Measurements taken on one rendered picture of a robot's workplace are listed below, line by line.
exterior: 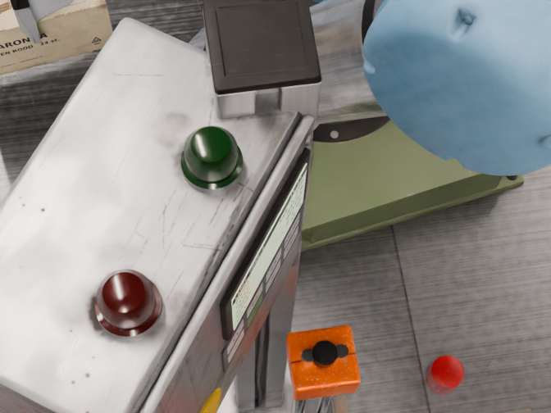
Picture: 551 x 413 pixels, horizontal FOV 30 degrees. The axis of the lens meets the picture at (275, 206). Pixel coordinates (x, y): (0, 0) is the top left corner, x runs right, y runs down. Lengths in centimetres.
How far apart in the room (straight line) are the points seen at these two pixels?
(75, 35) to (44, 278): 65
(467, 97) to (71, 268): 21
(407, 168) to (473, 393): 24
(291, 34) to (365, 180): 64
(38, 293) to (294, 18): 16
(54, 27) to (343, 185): 33
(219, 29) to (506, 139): 16
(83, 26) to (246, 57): 62
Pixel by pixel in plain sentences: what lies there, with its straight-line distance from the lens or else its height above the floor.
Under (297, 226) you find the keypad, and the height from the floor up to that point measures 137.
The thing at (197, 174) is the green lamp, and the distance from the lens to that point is 42.
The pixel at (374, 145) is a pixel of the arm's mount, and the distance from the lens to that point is 108.
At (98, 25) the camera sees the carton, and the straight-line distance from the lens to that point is 105.
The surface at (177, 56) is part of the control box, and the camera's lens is 46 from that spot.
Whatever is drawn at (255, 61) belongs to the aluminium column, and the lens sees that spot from 43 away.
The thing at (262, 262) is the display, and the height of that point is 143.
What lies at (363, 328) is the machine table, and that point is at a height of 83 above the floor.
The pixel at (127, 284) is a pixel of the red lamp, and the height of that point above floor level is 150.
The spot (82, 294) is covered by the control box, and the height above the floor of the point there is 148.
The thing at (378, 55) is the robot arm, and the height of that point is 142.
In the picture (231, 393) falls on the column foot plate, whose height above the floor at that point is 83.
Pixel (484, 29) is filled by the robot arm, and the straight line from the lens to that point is 48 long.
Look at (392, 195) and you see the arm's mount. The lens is 106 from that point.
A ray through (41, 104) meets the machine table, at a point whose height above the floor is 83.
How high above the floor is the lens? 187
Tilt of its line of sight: 68 degrees down
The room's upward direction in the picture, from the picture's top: 3 degrees clockwise
